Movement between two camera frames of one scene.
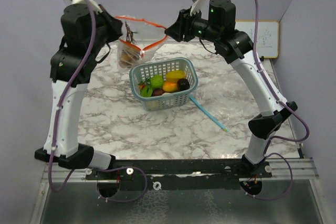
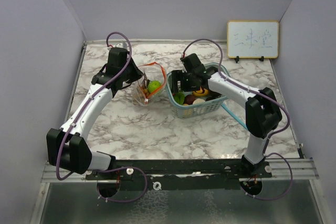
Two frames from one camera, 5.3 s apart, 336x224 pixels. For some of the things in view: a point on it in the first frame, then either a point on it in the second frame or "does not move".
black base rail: (181, 174) does not move
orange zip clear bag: (139, 41) → (150, 85)
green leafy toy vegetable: (146, 91) → (179, 97)
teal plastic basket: (165, 84) → (211, 106)
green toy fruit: (156, 81) does not move
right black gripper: (176, 30) → (177, 75)
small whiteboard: (267, 40) does not move
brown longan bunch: (129, 57) → (144, 92)
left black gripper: (115, 25) → (137, 74)
